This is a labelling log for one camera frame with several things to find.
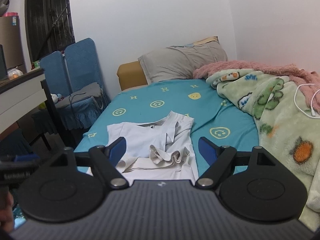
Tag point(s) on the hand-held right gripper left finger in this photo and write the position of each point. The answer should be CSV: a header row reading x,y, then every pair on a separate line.
x,y
117,150

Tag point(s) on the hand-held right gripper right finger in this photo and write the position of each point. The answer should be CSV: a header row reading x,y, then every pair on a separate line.
x,y
207,150

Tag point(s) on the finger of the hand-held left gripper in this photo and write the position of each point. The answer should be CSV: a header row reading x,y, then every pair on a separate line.
x,y
26,158

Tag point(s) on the white shirt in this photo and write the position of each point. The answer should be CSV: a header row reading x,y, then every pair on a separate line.
x,y
145,137

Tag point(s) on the person's left hand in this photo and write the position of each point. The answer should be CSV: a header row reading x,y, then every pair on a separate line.
x,y
6,212

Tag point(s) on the blue covered chair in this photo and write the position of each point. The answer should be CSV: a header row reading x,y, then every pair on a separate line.
x,y
15,142
53,72
81,62

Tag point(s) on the teal smiley print bed sheet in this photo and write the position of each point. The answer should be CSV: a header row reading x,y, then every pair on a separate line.
x,y
220,115

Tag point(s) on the green ball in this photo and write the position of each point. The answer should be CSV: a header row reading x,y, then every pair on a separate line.
x,y
42,106

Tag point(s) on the white table with black legs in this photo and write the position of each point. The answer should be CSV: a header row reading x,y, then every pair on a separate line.
x,y
20,100

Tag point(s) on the grey folded cloth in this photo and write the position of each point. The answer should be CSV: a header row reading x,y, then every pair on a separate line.
x,y
85,92

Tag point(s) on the small white stuffed toy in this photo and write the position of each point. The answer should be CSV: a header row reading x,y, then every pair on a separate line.
x,y
55,98

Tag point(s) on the yellow bed headboard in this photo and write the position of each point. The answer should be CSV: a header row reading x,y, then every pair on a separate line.
x,y
131,76

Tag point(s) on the green cartoon print blanket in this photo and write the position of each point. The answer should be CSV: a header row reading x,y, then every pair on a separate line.
x,y
280,120

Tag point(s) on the grey pillow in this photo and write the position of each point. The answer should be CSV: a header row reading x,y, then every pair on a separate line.
x,y
180,62

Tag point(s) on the pink fuzzy blanket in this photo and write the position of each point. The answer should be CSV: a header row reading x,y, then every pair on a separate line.
x,y
250,66

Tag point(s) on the dark green chair back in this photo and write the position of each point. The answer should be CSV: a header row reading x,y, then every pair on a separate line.
x,y
3,62

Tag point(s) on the yellow pillow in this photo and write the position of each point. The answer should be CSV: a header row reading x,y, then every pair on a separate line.
x,y
205,41

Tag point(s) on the dark window with grille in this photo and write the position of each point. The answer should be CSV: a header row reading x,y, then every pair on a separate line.
x,y
50,17

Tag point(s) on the pink container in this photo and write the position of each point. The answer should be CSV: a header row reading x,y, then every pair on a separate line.
x,y
13,14

